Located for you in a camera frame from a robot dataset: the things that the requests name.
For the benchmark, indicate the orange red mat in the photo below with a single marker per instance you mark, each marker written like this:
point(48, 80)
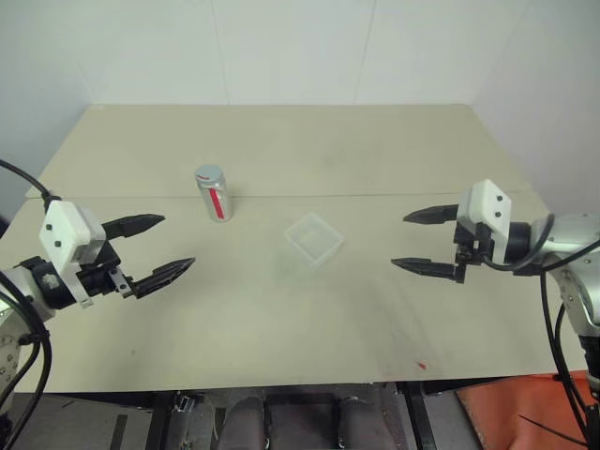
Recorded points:
point(506, 412)

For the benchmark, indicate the silver red can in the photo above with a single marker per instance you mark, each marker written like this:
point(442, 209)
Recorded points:
point(224, 206)

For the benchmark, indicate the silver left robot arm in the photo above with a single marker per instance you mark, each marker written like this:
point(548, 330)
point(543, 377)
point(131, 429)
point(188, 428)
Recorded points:
point(11, 342)

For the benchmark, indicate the black table frame leg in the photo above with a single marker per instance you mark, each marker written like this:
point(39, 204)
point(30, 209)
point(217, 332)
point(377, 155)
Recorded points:
point(160, 422)
point(421, 417)

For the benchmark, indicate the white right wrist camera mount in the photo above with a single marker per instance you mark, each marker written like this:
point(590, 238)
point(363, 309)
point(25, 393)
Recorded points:
point(487, 201)

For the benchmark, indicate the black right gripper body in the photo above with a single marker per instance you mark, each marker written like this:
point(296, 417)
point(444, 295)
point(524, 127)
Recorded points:
point(471, 244)

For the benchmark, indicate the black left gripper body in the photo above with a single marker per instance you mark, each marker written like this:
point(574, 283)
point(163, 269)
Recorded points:
point(100, 279)

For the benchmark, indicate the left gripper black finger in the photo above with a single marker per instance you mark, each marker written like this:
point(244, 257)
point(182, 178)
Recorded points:
point(131, 226)
point(161, 276)

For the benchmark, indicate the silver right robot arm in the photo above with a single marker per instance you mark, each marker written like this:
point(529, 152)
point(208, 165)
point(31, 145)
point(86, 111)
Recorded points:
point(583, 290)

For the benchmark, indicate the dark grey rounded shape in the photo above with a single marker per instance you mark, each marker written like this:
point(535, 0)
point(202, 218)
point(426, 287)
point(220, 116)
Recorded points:
point(244, 422)

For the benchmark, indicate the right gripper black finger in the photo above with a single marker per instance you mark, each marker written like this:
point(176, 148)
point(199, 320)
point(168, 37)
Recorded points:
point(431, 267)
point(433, 215)

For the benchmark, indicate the clear square plastic container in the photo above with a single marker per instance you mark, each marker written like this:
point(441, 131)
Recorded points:
point(315, 239)

